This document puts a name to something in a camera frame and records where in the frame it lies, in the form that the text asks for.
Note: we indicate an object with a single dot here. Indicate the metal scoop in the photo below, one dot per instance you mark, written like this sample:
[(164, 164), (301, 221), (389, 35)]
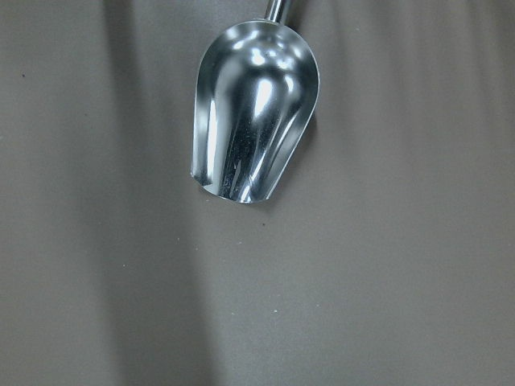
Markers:
[(256, 91)]

